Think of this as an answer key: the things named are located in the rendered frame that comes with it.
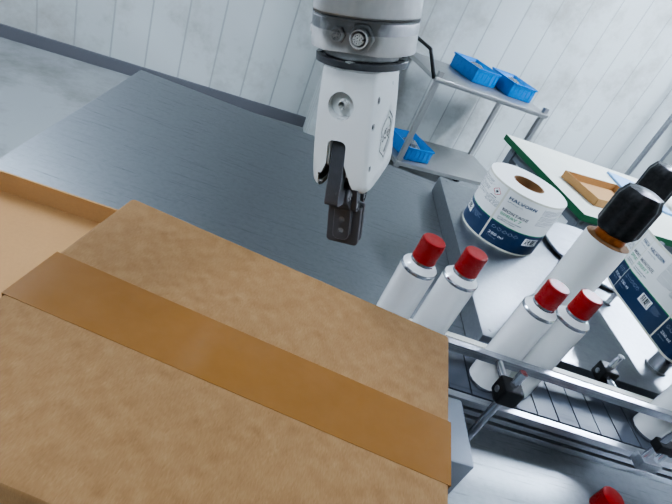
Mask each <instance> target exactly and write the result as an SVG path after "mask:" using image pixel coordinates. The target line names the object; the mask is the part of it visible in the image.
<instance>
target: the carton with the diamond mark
mask: <svg viewBox="0 0 672 504"><path fill-rule="evenodd" d="M1 293H2V297H1V298H0V504H448V488H449V487H450V486H451V422H449V421H448V343H449V339H448V337H447V336H445V335H443V334H440V333H438V332H436V331H433V330H431V329H429V328H427V327H424V326H422V325H420V324H417V323H415V322H413V321H411V320H408V319H406V318H404V317H401V316H399V315H397V314H395V313H392V312H390V311H388V310H386V309H383V308H381V307H379V306H376V305H374V304H372V303H370V302H367V301H365V300H363V299H360V298H358V297H356V296H354V295H351V294H349V293H347V292H344V291H342V290H340V289H338V288H335V287H333V286H331V285H328V284H326V283H324V282H322V281H319V280H317V279H315V278H313V277H310V276H308V275H306V274H303V273H301V272H299V271H297V270H294V269H292V268H290V267H287V266H285V265H283V264H281V263H278V262H276V261H274V260H271V259H269V258H267V257H265V256H262V255H260V254H258V253H256V252H253V251H251V250H249V249H246V248H244V247H242V246H240V245H237V244H235V243H233V242H230V241H228V240H226V239H224V238H221V237H219V236H217V235H214V234H212V233H210V232H208V231H205V230H203V229H201V228H198V227H196V226H194V225H192V224H189V223H187V222H185V221H183V220H180V219H178V218H176V217H173V216H171V215H169V214H167V213H164V212H162V211H160V210H157V209H155V208H153V207H151V206H148V205H146V204H144V203H141V202H139V201H137V200H131V201H129V202H128V203H127V204H125V205H124V206H123V207H121V208H120V209H119V210H117V211H116V212H115V213H113V214H112V215H111V216H109V217H108V218H107V219H105V220H104V221H103V222H101V223H100V224H99V225H97V226H96V227H94V228H93V229H92V230H90V231H89V232H88V233H86V234H85V235H84V236H82V237H81V238H80V239H78V240H77V241H76V242H74V243H73V244H72V245H70V246H69V247H68V248H66V249H65V250H64V251H62V252H61V253H59V252H56V253H54V254H53V255H52V256H50V257H49V258H48V259H46V260H45V261H43V262H42V263H41V264H39V265H38V266H37V267H35V268H34V269H33V270H31V271H30V272H28V273H27V274H26V275H24V276H23V277H22V278H20V279H19V280H18V281H16V282H15V283H14V284H12V285H11V286H9V287H8V288H7V289H5V290H4V291H3V292H1Z"/></svg>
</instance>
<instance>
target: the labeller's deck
mask: <svg viewBox="0 0 672 504"><path fill-rule="evenodd" d="M432 192H433V197H434V201H435V205H436V209H437V214H438V218H439V222H440V227H441V231H442V235H443V240H444V242H445V244H446V247H445V248H446V253H447V257H448V261H449V265H455V263H456V262H457V261H458V259H459V258H460V256H461V254H462V253H463V251H464V250H465V248H466V247H467V246H475V247H477V248H479V249H481V250H482V251H483V252H485V253H486V255H487V257H488V261H487V262H486V264H485V265H484V267H483V268H482V270H481V271H480V273H479V274H478V276H477V278H476V280H477V283H478V288H477V289H476V291H475V292H474V293H473V295H472V296H471V298H470V299H469V300H468V302H467V303H466V305H465V306H464V308H463V309H462V310H461V312H460V313H461V317H462V322H463V326H464V330H465V335H466V337H467V338H470V339H473V340H476V341H479V342H482V343H485V344H489V343H490V341H491V340H492V339H493V338H494V336H495V335H496V334H497V332H498V331H499V330H500V329H501V327H502V326H503V325H504V324H505V322H506V321H507V320H508V318H509V317H510V316H511V315H512V313H513V312H514V311H515V309H516V308H517V307H518V306H519V304H520V303H521V302H522V300H523V299H524V297H526V296H532V295H533V293H534V292H535V291H536V290H537V289H538V288H539V286H540V285H541V284H542V283H543V281H544V280H545V279H546V278H547V276H548V275H549V274H550V272H551V271H552V270H553V269H554V267H555V266H556V265H557V264H558V262H559V261H560V260H561V259H562V258H561V257H560V256H559V255H558V254H557V253H556V252H555V250H554V249H553V248H552V247H551V246H550V244H549V243H548V241H547V239H546V237H545V236H544V238H543V239H542V240H541V242H540V243H539V244H538V246H537V247H536V248H535V250H534V251H533V252H532V254H531V255H529V256H515V255H511V254H508V253H505V252H503V251H501V250H499V249H497V248H495V247H493V246H491V245H489V244H488V243H486V242H485V241H483V240H482V239H480V238H479V237H478V236H477V235H475V234H474V233H473V232H472V231H471V230H470V229H469V228H468V226H467V225H466V224H465V222H464V220H463V216H462V214H463V212H464V210H465V209H466V207H467V205H468V204H469V202H470V200H471V199H472V197H473V195H474V194H475V192H476V190H474V189H472V188H469V187H466V186H464V185H461V184H459V183H456V182H453V181H451V180H448V179H446V178H443V177H439V178H438V180H437V182H436V183H435V185H434V187H433V189H432ZM613 292H614V291H612V290H610V289H608V288H606V287H604V286H602V285H600V286H599V287H598V288H597V290H596V291H595V292H594V293H596V294H597V295H598V296H599V297H600V298H601V299H602V301H603V300H604V299H606V300H607V298H608V297H609V296H610V295H611V294H612V293H613ZM611 304H612V305H611V306H610V307H609V306H606V305H605V304H604V303H603V305H602V306H601V307H600V308H599V309H598V310H597V312H596V313H595V314H594V315H593V316H592V317H591V318H590V320H589V321H588V323H589V327H590V330H589V331H588V332H587V333H586V334H585V335H584V336H583V337H582V338H581V339H580V340H579V342H578V343H577V344H576V345H575V346H574V347H573V348H572V349H571V350H570V351H569V352H568V353H567V354H566V356H565V357H564V358H563V359H562V360H561V361H560V362H559V363H558V364H557V365H556V366H555V367H557V368H560V369H563V370H566V371H569V372H572V373H575V374H578V375H581V376H584V377H587V378H590V379H594V378H595V377H594V375H593V373H592V371H591V369H592V368H593V367H594V366H595V365H596V364H597V363H598V362H599V361H600V360H603V361H606V362H609V363H610V362H611V361H612V360H613V359H614V358H615V357H616V356H617V355H618V354H621V355H623V356H624V357H625V359H624V360H623V361H622V362H621V363H620V364H619V365H618V366H617V367H616V369H617V371H618V373H619V375H620V376H619V377H618V378H617V379H616V380H615V381H614V383H615V384H616V386H617V388H620V389H623V390H626V391H629V392H632V393H635V394H638V395H641V396H644V397H647V398H650V399H653V400H654V399H655V398H656V397H657V396H658V395H660V394H661V393H662V392H663V391H664V390H665V389H667V388H668V387H669V386H670V385H671V384H672V368H671V369H670V370H668V371H667V373H668V374H667V375H666V376H665V377H662V376H659V375H657V374H655V373H654V372H652V371H651V370H650V369H649V368H648V367H647V366H646V364H645V359H646V358H650V357H651V356H653V355H654V354H655V353H656V352H657V351H658V349H657V348H656V347H655V345H654V344H653V343H652V341H651V340H650V339H649V337H648V336H647V334H646V333H645V332H644V330H643V329H642V328H641V326H640V325H639V324H638V322H637V321H636V320H635V318H634V317H633V316H632V314H631V313H630V311H629V310H628V309H627V307H626V306H625V305H624V303H623V302H622V301H621V299H620V298H619V297H618V296H617V297H616V298H615V299H614V300H613V301H612V302H611Z"/></svg>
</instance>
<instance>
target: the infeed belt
mask: <svg viewBox="0 0 672 504"><path fill-rule="evenodd" d="M475 361H476V359H475V358H472V357H468V356H465V355H462V354H459V353H456V352H453V351H450V350H448V388H449V389H453V390H456V391H459V392H462V393H465V394H468V395H472V396H475V397H478V398H481V399H484V400H488V401H491V402H493V400H494V397H493V393H487V392H484V391H482V390H480V389H478V388H477V387H476V386H475V385H474V384H473V383H472V382H471V380H470V379H469V376H468V370H469V368H470V367H471V366H472V364H473V363H474V362H475ZM513 409H516V410H519V411H523V412H526V413H529V414H532V415H535V416H539V417H542V418H545V419H548V420H551V421H554V422H558V423H561V424H564V425H567V426H570V427H574V428H577V429H580V430H583V431H586V432H589V433H593V434H596V435H599V436H602V437H605V438H609V439H612V440H615V441H618V442H621V443H624V444H628V445H631V446H634V447H637V448H640V449H644V450H647V449H648V448H649V447H651V446H652V445H651V444H650V442H648V441H647V440H645V439H644V438H643V437H641V436H640V435H639V434H638V433H637V432H636V430H635V429H634V427H633V425H632V423H631V419H632V417H634V416H635V415H636V414H637V413H639V412H637V411H634V410H630V409H627V408H624V407H621V406H618V405H615V404H612V403H609V402H606V401H603V400H600V399H597V398H594V397H591V396H588V395H585V394H582V393H578V392H575V391H572V390H569V389H566V388H563V387H560V386H557V385H554V384H551V383H548V382H545V381H541V383H540V384H539V385H538V386H537V387H536V388H535V389H534V390H533V391H532V392H531V393H530V394H529V395H528V397H527V398H526V399H525V400H521V402H520V403H519V404H518V405H517V406H516V407H515V408H513Z"/></svg>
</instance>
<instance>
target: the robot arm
mask: <svg viewBox="0 0 672 504"><path fill-rule="evenodd" d="M423 2H424V0H313V12H312V22H310V31H311V43H312V45H314V46H315V47H317V48H319V49H317V50H316V59H317V60H318V61H319V62H321V63H323V64H324V67H323V73H322V80H321V87H320V94H319V102H318V111H317V120H316V130H315V142H314V159H313V173H314V179H315V181H316V182H317V183H318V184H323V183H324V182H325V181H326V180H327V186H326V192H325V199H324V204H327V205H329V209H328V222H327V234H326V237H327V239H329V240H332V241H336V242H340V243H344V244H348V245H352V246H355V245H357V243H358V241H359V240H360V238H361V236H362V229H363V221H364V213H365V205H366V204H365V203H361V202H360V201H362V202H364V201H365V199H366V195H367V191H369V190H370V189H371V188H372V187H373V185H374V184H375V182H376V181H377V180H378V178H379V177H380V175H381V174H382V172H383V171H384V169H385V168H386V166H387V165H388V163H389V161H390V158H391V153H392V144H393V135H394V125H395V115H396V106H397V95H398V82H399V70H404V69H406V68H407V67H408V62H409V59H408V58H407V56H411V55H413V54H415V53H416V46H417V40H418V34H419V27H420V21H421V20H420V19H421V14H422V8H423Z"/></svg>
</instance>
